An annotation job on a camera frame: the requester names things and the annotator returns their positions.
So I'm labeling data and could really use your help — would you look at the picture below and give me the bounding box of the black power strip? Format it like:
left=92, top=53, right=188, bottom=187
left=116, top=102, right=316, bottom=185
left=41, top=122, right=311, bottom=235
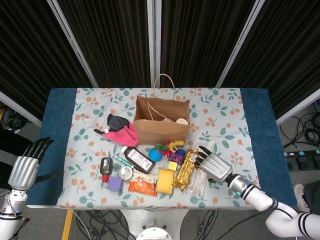
left=283, top=149, right=320, bottom=158

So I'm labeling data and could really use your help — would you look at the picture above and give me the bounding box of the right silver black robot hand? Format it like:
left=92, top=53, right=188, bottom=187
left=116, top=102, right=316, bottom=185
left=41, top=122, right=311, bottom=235
left=194, top=145, right=234, bottom=184

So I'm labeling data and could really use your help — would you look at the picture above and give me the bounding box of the orange snack packet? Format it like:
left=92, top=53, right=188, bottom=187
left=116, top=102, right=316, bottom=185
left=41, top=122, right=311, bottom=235
left=128, top=172, right=160, bottom=198

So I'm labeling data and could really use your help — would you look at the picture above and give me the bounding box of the black partition screen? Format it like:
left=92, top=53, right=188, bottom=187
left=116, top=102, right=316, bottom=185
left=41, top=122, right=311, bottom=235
left=153, top=0, right=266, bottom=88
left=47, top=0, right=156, bottom=88
left=216, top=0, right=320, bottom=126
left=0, top=0, right=98, bottom=127

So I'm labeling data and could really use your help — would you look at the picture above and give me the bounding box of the blue ball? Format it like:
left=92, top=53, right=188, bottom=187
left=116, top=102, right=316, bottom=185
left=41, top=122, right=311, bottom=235
left=148, top=148, right=163, bottom=162

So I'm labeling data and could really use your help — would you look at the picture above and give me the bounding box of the pink cloth with black trim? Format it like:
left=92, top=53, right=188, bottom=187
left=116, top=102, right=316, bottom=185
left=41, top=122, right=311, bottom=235
left=94, top=113, right=140, bottom=147

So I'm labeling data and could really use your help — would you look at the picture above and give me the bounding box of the purple foam cube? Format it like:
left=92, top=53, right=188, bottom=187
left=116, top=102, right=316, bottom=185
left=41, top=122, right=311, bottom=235
left=107, top=176, right=125, bottom=193

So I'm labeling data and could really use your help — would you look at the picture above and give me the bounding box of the yellow sponge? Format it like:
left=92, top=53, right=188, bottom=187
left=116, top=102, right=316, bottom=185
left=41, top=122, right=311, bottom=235
left=156, top=167, right=175, bottom=195

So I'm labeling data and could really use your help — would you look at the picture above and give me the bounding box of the bundle of clear straws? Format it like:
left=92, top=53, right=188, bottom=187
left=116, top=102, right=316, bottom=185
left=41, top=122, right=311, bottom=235
left=188, top=141, right=213, bottom=197

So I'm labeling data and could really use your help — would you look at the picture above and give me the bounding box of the dark trouser leg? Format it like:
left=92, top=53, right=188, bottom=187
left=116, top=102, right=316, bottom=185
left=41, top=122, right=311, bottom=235
left=303, top=179, right=320, bottom=213

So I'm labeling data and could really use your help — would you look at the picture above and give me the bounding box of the floral print tablecloth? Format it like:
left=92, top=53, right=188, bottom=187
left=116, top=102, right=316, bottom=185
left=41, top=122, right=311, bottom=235
left=56, top=87, right=265, bottom=210

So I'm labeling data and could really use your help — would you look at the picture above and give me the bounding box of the black bottle with red cap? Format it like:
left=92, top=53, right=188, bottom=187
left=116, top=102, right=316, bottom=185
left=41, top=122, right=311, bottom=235
left=99, top=157, right=113, bottom=183

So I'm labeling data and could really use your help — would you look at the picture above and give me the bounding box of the gold snack packet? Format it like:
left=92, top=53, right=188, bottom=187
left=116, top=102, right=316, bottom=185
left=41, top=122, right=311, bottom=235
left=171, top=147, right=200, bottom=192

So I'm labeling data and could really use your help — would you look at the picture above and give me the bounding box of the black cable tangle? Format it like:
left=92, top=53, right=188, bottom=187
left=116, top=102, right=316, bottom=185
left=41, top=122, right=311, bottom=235
left=278, top=99, right=320, bottom=151
left=182, top=209, right=220, bottom=240
left=74, top=209, right=133, bottom=240
left=0, top=99, right=28, bottom=136

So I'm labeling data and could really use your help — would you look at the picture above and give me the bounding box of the blue table cover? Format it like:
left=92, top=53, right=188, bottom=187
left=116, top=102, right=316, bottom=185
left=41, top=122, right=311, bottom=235
left=26, top=87, right=297, bottom=208

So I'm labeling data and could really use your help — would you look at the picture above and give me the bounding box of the brown bottle with white cap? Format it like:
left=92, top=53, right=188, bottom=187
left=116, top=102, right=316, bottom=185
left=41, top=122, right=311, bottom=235
left=121, top=146, right=156, bottom=175

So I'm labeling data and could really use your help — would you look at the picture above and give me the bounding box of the white and pink sneaker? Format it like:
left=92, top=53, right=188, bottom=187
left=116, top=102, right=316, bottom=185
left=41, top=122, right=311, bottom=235
left=292, top=183, right=313, bottom=213

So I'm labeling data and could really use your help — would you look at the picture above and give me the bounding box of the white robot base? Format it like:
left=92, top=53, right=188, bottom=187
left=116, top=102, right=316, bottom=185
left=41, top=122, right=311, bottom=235
left=119, top=208, right=190, bottom=240

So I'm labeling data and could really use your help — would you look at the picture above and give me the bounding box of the brown paper bag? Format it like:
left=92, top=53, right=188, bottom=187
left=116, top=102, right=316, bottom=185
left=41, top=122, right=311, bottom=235
left=132, top=73, right=191, bottom=146

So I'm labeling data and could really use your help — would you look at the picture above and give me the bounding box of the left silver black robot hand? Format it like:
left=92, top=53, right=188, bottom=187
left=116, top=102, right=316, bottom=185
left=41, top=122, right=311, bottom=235
left=7, top=136, right=58, bottom=192

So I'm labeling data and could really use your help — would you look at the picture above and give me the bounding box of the black trouser leg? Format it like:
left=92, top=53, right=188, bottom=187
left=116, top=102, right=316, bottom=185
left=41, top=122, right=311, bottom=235
left=0, top=124, right=33, bottom=171

